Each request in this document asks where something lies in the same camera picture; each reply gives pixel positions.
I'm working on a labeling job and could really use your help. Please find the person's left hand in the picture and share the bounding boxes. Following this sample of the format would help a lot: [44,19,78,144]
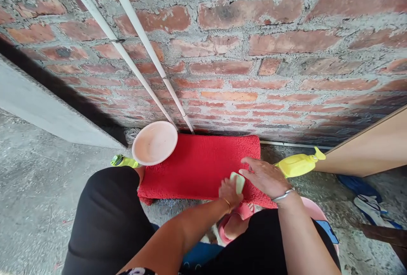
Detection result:
[218,177,244,210]

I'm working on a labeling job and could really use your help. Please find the person's right hand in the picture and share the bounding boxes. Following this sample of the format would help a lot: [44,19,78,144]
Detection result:
[239,156,292,200]

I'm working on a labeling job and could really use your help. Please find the person's left fingers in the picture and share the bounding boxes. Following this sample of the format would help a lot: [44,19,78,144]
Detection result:
[219,177,235,193]

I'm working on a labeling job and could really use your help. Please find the pale green soap bar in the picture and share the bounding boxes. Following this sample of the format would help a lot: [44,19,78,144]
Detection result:
[229,171,246,195]

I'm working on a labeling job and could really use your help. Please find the red fuzzy mat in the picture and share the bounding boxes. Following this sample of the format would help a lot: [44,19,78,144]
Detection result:
[137,133,278,209]

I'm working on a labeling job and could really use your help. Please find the yellow pump bottle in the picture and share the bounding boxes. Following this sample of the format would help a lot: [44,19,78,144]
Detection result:
[274,146,326,179]

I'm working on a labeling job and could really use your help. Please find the thin white floor pipe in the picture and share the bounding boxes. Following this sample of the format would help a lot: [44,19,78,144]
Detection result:
[260,140,333,150]

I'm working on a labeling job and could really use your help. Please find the blue plastic stool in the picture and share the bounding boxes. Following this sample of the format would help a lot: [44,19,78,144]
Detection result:
[181,242,224,274]

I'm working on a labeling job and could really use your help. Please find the pink plastic basin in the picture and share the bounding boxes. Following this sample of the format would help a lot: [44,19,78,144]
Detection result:
[300,197,340,256]

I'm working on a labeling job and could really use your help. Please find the pink plastic bowl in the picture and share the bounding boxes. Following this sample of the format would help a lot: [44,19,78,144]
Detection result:
[131,120,178,167]

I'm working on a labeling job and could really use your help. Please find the blue flat object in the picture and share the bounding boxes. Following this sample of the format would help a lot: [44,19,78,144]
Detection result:
[315,220,340,245]

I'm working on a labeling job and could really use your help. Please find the lime green bottle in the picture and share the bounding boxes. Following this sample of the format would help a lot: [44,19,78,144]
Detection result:
[110,154,139,169]

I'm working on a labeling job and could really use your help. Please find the grey crumpled cloth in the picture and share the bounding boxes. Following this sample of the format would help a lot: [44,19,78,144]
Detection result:
[123,127,141,146]

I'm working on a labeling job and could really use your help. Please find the person's legs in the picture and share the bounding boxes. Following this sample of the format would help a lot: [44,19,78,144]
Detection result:
[62,166,341,275]

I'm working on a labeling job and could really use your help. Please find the light wooden board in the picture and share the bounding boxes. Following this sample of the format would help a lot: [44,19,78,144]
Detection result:
[313,104,407,178]

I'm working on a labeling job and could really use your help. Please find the white and blue shoe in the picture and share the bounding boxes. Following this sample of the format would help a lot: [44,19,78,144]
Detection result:
[353,193,404,230]

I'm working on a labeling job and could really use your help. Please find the dark wooden beam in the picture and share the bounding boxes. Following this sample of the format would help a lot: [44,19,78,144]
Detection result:
[358,222,407,269]

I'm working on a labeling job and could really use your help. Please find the grey concrete slab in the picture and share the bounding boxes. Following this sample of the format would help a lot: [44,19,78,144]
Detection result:
[0,53,128,150]

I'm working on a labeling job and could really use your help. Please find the white wall pipe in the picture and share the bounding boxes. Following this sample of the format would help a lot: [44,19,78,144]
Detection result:
[102,0,195,135]
[59,0,178,131]

